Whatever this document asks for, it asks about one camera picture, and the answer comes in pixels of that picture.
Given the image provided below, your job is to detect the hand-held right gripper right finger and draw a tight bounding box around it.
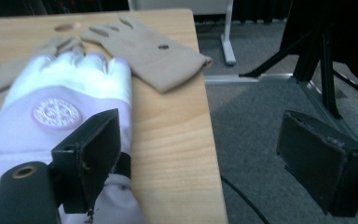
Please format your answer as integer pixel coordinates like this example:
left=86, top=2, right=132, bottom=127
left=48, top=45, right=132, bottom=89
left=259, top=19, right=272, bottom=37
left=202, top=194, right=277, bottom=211
left=276, top=109, right=358, bottom=218

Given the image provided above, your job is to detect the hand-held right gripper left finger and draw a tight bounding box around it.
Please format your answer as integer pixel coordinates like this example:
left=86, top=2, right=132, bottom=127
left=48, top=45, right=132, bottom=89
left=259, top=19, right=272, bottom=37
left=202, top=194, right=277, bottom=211
left=50, top=108, right=122, bottom=216

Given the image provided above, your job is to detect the white glove with round emblem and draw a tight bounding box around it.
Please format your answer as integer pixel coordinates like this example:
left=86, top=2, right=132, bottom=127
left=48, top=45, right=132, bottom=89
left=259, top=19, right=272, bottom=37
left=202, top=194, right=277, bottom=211
left=0, top=50, right=145, bottom=224

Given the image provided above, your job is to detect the black tripod stand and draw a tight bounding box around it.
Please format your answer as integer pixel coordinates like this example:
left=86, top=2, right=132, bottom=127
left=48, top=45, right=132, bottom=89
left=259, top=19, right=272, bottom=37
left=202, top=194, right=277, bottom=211
left=239, top=0, right=358, bottom=119

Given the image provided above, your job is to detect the black cable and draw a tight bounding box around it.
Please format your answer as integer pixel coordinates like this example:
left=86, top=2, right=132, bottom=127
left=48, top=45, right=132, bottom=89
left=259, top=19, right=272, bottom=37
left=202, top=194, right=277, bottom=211
left=219, top=175, right=272, bottom=224

